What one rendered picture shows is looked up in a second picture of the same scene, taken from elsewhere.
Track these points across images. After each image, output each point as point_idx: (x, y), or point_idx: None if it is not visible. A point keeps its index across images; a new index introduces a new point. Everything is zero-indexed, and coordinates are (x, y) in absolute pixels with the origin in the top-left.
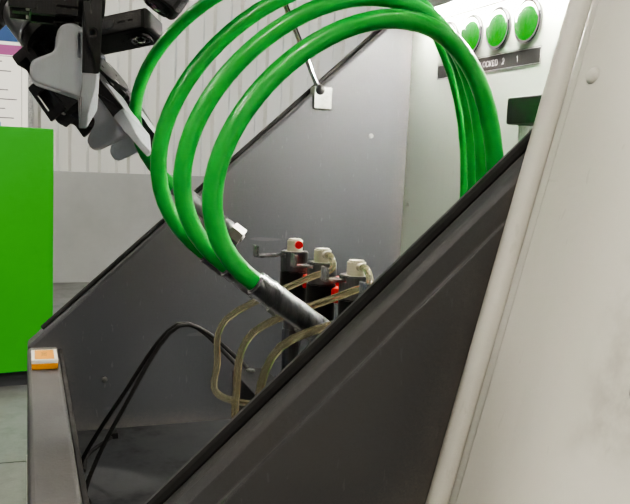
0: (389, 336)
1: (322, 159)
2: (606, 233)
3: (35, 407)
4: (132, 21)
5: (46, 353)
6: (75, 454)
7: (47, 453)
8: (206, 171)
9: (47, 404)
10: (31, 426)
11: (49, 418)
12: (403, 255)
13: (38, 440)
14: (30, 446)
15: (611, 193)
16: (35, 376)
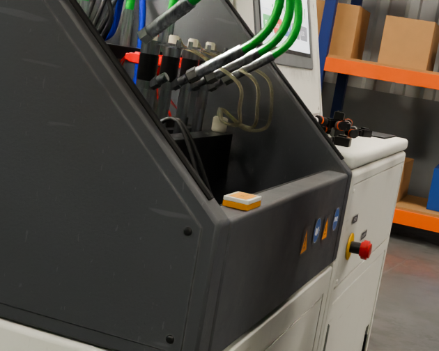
0: None
1: None
2: (247, 20)
3: (288, 194)
4: None
5: (240, 195)
6: (291, 182)
7: (306, 184)
8: (302, 12)
9: (279, 193)
10: (302, 191)
11: (287, 189)
12: (253, 34)
13: (305, 187)
14: (311, 188)
15: (245, 9)
16: (263, 203)
